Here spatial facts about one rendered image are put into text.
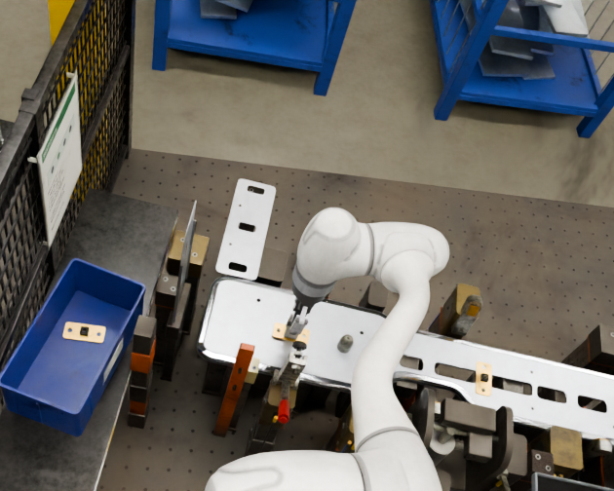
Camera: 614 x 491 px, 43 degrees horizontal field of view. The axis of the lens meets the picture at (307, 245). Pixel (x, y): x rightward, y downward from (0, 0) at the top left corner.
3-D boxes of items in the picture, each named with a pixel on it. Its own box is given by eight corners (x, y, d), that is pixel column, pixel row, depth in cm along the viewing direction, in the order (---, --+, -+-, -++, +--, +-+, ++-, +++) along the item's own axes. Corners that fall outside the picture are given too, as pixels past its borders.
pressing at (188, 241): (186, 283, 183) (199, 197, 155) (174, 326, 176) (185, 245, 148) (183, 283, 183) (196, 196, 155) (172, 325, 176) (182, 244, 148)
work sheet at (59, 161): (82, 169, 177) (77, 69, 151) (49, 250, 164) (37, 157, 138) (73, 167, 176) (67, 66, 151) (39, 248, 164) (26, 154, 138)
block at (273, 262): (272, 297, 221) (290, 243, 197) (265, 334, 214) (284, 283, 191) (247, 291, 220) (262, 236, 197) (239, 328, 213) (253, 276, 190)
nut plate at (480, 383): (476, 360, 187) (478, 358, 186) (491, 364, 187) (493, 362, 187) (475, 393, 182) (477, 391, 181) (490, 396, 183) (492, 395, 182)
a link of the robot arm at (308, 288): (343, 251, 159) (336, 267, 164) (300, 242, 158) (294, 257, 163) (338, 289, 154) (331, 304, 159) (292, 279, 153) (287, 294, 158)
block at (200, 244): (196, 310, 213) (210, 237, 184) (189, 335, 209) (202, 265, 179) (167, 303, 213) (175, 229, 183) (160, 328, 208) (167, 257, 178)
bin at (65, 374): (145, 315, 173) (147, 285, 162) (80, 439, 155) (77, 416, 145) (75, 287, 173) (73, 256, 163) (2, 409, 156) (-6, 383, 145)
